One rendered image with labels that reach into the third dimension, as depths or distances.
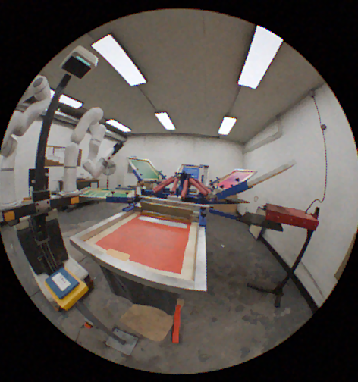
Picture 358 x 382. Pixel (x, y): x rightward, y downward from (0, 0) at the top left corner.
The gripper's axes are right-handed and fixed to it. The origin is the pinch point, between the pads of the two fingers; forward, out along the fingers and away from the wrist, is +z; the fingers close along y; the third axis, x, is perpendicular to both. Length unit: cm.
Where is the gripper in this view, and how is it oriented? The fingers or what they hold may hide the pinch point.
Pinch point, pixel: (119, 145)
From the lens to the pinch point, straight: 90.2
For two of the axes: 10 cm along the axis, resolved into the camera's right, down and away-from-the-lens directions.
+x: 4.1, 5.3, 7.4
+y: -7.3, -3.0, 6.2
